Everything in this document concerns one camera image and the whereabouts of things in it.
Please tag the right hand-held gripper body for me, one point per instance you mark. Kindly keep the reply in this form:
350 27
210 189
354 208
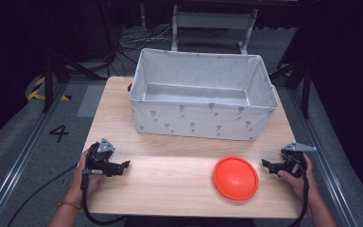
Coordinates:
291 164

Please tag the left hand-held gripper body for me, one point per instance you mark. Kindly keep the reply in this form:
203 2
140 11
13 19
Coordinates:
99 157

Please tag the red round plastic disc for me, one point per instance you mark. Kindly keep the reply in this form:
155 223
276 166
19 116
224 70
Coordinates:
235 178

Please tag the white fabric storage box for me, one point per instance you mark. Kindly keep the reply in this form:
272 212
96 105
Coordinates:
198 121

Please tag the person's right hand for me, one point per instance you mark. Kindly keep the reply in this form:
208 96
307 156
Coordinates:
301 184

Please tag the person's left hand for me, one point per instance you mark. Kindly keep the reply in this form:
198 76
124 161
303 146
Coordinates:
82 183

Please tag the black tripod stand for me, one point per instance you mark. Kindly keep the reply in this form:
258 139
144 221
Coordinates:
299 78
61 71

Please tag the metal floor rail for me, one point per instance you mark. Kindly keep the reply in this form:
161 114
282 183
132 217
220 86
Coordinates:
19 164
324 157

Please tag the grey metal frame stand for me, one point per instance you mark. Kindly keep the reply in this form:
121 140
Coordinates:
212 20

